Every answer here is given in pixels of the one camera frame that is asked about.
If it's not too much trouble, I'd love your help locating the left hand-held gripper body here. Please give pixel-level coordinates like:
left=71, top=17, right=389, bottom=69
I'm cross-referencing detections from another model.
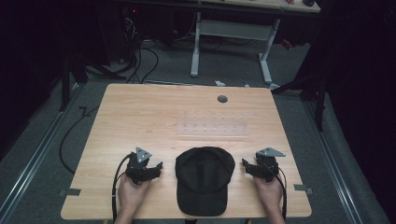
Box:
left=125, top=147, right=157, bottom=185

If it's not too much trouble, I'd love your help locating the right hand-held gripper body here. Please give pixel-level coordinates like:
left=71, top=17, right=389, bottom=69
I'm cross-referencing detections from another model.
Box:
left=253, top=147, right=287, bottom=184

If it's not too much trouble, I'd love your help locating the black baseball cap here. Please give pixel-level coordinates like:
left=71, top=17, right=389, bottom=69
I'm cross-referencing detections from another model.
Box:
left=174, top=146, right=236, bottom=217

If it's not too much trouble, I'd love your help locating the person's left hand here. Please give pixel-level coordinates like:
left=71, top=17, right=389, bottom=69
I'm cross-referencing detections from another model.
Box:
left=117, top=174, right=153, bottom=217

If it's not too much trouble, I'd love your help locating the person's right hand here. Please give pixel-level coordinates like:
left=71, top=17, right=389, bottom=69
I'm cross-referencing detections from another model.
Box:
left=253, top=175, right=285, bottom=217

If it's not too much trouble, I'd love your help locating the grey tape strip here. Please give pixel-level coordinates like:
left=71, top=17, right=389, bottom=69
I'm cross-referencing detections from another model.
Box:
left=58, top=188, right=82, bottom=197
left=293, top=183, right=314, bottom=196

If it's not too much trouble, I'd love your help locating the clear plastic sheet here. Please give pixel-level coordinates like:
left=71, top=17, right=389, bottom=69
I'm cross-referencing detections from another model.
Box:
left=177, top=111, right=255, bottom=138

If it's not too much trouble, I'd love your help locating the black metal stand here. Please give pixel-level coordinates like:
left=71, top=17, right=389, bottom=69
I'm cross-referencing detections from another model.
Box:
left=270, top=46, right=330, bottom=133
left=58, top=50, right=127, bottom=112

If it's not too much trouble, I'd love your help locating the red object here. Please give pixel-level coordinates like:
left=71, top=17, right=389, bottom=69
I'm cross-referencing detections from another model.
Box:
left=280, top=38, right=294, bottom=51

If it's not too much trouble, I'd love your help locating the white-framed desk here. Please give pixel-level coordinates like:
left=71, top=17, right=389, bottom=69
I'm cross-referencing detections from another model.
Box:
left=146, top=0, right=322, bottom=87

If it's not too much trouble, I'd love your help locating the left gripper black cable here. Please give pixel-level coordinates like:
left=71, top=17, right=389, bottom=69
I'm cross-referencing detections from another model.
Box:
left=110, top=153, right=133, bottom=224

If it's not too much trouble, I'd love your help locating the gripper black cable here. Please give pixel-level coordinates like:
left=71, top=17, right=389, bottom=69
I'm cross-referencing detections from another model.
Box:
left=110, top=153, right=133, bottom=224
left=264, top=161, right=289, bottom=220

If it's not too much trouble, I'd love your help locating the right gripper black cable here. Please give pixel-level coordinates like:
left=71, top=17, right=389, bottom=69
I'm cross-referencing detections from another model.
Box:
left=264, top=161, right=289, bottom=220

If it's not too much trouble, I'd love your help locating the metal floor rail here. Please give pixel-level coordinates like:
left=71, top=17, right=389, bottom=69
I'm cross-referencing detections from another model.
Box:
left=303, top=100, right=364, bottom=224
left=0, top=81, right=82, bottom=222

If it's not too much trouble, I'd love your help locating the black floor cable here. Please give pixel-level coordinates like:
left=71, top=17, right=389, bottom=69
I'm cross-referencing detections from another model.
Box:
left=58, top=105, right=101, bottom=175

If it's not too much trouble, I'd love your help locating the bundle of black cables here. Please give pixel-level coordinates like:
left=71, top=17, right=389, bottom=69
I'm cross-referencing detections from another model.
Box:
left=116, top=8, right=161, bottom=85

